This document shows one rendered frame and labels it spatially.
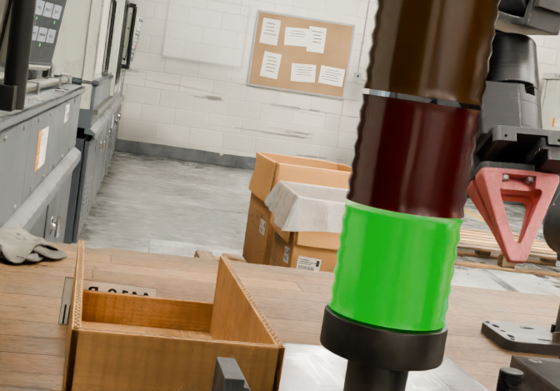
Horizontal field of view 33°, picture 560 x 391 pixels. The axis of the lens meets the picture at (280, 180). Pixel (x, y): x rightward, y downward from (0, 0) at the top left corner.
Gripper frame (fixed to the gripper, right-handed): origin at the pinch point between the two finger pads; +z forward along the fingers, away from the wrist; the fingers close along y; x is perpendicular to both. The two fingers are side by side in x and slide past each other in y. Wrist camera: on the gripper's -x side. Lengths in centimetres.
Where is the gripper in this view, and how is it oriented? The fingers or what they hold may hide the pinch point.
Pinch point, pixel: (516, 253)
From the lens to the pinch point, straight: 81.0
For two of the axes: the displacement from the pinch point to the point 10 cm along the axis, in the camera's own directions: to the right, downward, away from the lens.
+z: -0.4, 9.2, -3.8
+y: 1.2, -3.7, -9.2
